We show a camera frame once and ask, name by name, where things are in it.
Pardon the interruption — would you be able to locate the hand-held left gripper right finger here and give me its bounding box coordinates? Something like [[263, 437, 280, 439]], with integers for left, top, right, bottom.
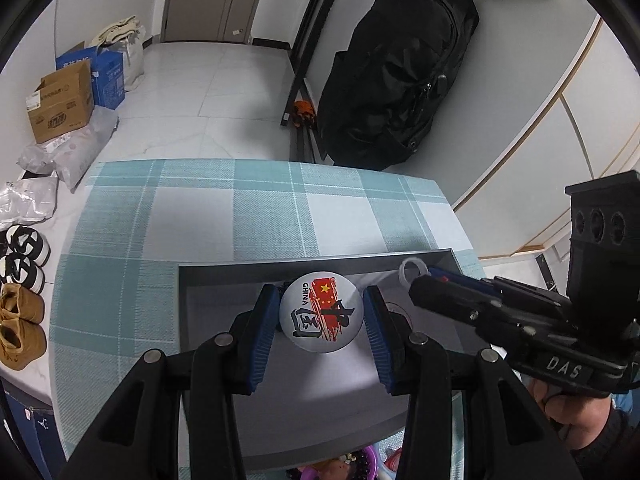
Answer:
[[362, 285, 583, 480]]

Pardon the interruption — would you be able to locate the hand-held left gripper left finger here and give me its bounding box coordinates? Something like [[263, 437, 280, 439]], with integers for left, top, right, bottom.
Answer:
[[57, 284, 283, 480]]

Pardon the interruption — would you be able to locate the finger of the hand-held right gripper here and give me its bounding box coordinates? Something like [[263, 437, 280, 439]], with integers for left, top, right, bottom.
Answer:
[[428, 266, 503, 298], [409, 276, 503, 332]]

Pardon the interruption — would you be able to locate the clear plastic ring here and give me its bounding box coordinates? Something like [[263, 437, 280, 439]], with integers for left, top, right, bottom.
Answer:
[[398, 257, 430, 286]]

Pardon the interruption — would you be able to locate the round white printed badge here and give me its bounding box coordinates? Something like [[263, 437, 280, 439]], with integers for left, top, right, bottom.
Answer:
[[279, 272, 357, 353]]

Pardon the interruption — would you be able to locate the grey rectangular box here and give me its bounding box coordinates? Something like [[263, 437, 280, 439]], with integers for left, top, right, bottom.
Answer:
[[177, 247, 488, 471]]

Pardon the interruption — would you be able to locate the person's right forearm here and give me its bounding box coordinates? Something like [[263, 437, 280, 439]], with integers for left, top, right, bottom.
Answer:
[[575, 402, 640, 480]]

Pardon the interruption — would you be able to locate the person's right hand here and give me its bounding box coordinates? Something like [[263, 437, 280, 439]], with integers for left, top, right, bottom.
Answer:
[[531, 377, 617, 461]]

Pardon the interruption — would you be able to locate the teal checked tablecloth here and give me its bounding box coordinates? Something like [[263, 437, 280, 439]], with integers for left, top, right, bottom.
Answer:
[[47, 159, 488, 480]]

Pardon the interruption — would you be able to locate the white wardrobe with wood trim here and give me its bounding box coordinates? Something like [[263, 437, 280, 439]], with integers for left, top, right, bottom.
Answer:
[[450, 15, 640, 261]]

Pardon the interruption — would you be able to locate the black backpack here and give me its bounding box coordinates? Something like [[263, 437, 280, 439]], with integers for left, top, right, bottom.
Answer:
[[317, 0, 481, 172]]

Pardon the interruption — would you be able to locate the small orange item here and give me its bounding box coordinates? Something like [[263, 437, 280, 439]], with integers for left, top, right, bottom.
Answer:
[[292, 100, 317, 128]]

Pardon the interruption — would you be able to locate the brown suede shoe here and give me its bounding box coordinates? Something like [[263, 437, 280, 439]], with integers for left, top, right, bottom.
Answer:
[[0, 320, 48, 371], [0, 282, 46, 323]]

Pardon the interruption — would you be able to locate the dark blue box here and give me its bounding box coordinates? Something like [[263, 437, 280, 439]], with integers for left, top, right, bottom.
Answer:
[[0, 390, 57, 480]]

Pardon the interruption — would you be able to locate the white crumpled plastic bag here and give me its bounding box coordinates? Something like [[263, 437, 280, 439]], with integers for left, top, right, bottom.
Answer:
[[0, 175, 60, 226]]

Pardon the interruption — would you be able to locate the black metal clothes rack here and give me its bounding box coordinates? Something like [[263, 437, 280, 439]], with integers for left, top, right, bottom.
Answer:
[[279, 0, 351, 166]]

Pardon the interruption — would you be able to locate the small grey plastic bag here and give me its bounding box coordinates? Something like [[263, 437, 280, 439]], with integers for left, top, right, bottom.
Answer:
[[17, 142, 61, 176]]

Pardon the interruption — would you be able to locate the white woven sack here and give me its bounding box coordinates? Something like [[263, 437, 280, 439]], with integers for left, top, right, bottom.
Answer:
[[120, 35, 147, 92]]

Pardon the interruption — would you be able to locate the blue cardboard box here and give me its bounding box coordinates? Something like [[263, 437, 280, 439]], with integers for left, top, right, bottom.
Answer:
[[56, 42, 126, 108]]

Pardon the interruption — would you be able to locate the brown cardboard box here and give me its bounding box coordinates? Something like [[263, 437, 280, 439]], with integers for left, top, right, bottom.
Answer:
[[26, 61, 95, 145]]

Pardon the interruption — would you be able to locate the beige cloth bag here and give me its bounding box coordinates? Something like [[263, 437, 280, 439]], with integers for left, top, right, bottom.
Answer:
[[91, 16, 147, 48]]

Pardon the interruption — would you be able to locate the grey-brown door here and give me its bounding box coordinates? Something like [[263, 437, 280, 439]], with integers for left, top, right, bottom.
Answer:
[[160, 0, 271, 45]]

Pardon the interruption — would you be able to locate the purple plastic ring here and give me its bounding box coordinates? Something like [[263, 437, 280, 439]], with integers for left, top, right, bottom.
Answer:
[[295, 447, 382, 480]]

